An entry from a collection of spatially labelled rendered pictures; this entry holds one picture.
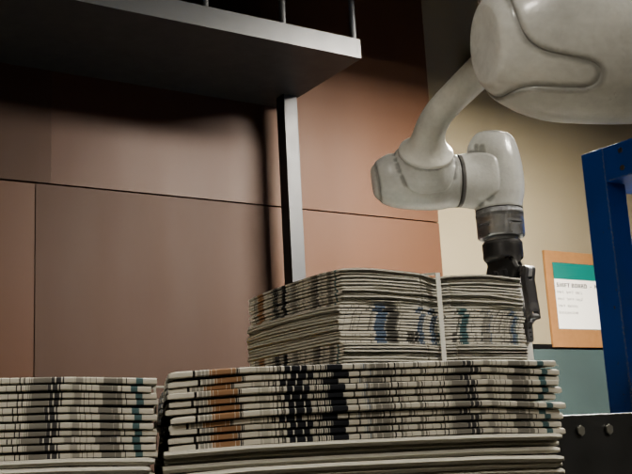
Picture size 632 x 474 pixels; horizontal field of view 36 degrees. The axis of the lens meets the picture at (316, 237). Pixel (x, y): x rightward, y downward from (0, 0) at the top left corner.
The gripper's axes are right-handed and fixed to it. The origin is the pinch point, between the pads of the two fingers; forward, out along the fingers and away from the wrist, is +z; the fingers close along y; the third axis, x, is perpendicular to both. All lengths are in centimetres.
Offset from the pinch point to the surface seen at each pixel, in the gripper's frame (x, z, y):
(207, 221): 84, -96, -292
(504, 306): -14.2, -5.4, 13.9
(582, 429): -8.8, 15.3, 23.0
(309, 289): -46.9, -8.3, 5.3
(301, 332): -47.7, -1.7, 3.6
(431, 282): -29.3, -8.7, 13.7
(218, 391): -97, 12, 72
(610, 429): -2.3, 15.5, 23.0
